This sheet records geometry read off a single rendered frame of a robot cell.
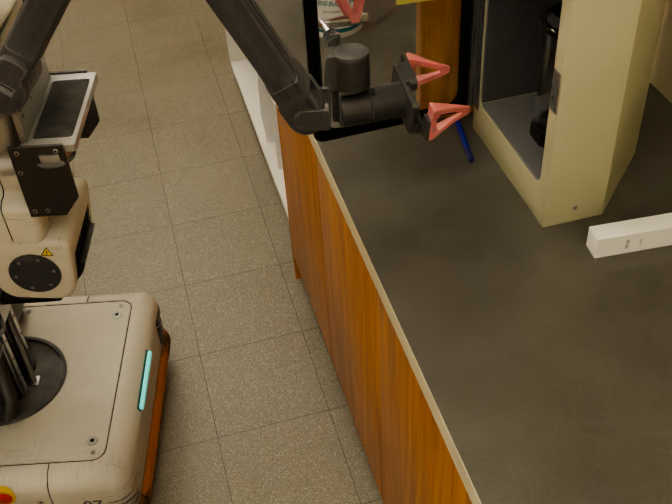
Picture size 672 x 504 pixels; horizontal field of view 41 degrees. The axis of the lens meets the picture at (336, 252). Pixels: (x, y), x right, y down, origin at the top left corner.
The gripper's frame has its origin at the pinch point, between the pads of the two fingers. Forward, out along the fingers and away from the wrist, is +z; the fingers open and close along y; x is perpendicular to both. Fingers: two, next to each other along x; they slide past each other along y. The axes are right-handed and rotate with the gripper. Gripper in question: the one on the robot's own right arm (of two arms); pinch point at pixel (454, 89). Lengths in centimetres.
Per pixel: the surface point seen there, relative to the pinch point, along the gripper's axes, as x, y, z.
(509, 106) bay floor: 15.8, 8.8, 16.3
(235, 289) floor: 132, 60, -32
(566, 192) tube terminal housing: 11.2, -16.5, 15.3
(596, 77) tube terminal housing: -9.8, -11.9, 17.0
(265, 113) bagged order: 124, 124, -8
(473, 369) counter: 12.9, -43.1, -10.7
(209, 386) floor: 125, 25, -46
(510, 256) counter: 17.0, -22.8, 4.0
